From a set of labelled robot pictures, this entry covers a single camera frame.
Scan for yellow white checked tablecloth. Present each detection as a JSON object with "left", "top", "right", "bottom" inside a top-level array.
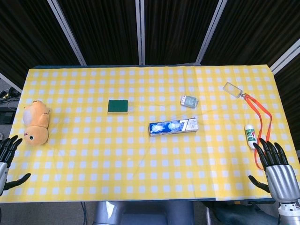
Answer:
[{"left": 0, "top": 65, "right": 300, "bottom": 203}]

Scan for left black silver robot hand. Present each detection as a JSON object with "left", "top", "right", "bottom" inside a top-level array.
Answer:
[{"left": 0, "top": 135, "right": 31, "bottom": 195}]

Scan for black cables on floor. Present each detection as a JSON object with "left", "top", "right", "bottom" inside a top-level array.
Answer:
[{"left": 0, "top": 86, "right": 21, "bottom": 124}]

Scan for orange plush toy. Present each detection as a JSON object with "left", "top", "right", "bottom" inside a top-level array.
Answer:
[{"left": 22, "top": 99, "right": 52, "bottom": 146}]

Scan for clear badge holder orange lanyard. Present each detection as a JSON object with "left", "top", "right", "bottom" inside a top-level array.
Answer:
[{"left": 222, "top": 82, "right": 273, "bottom": 170}]

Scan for green yellow sponge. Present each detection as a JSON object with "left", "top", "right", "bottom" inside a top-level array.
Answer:
[{"left": 107, "top": 99, "right": 129, "bottom": 115}]

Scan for blue thin cable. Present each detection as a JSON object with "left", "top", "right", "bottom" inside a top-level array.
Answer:
[{"left": 81, "top": 201, "right": 88, "bottom": 225}]

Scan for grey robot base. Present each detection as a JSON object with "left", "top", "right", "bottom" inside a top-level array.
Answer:
[{"left": 93, "top": 201, "right": 195, "bottom": 225}]

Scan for blue white toothpaste box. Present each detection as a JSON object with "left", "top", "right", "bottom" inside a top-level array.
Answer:
[{"left": 148, "top": 117, "right": 200, "bottom": 137}]

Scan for small grey wrapped packet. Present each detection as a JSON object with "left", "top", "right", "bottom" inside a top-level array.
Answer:
[{"left": 180, "top": 94, "right": 200, "bottom": 109}]

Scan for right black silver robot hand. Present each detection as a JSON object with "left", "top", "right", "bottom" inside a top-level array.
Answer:
[{"left": 248, "top": 138, "right": 299, "bottom": 205}]

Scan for small white green bottle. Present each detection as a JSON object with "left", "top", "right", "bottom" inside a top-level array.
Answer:
[{"left": 244, "top": 124, "right": 257, "bottom": 150}]

